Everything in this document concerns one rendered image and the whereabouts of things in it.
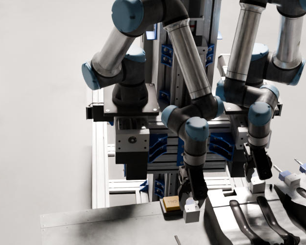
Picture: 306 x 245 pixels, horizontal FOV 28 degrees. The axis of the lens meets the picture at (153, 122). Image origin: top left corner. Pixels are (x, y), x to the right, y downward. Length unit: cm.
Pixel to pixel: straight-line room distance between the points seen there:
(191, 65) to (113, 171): 149
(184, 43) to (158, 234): 70
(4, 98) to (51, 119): 45
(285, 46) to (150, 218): 82
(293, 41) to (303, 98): 234
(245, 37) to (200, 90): 25
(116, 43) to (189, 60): 27
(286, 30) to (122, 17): 62
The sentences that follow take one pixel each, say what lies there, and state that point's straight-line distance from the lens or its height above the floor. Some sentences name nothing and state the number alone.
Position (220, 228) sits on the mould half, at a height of 88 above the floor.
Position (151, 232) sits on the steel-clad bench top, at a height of 80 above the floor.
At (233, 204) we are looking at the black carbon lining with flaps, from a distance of 229.
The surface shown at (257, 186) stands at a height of 93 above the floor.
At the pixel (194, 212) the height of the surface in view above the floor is 95.
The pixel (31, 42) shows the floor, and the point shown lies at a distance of 522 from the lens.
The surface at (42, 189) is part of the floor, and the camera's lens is 368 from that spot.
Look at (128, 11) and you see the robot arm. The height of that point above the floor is 158.
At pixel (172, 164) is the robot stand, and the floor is 73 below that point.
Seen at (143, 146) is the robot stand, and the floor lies 93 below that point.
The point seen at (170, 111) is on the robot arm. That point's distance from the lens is 203.
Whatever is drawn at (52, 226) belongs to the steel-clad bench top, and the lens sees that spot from 231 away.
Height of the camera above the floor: 242
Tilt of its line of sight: 35 degrees down
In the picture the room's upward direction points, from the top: 2 degrees clockwise
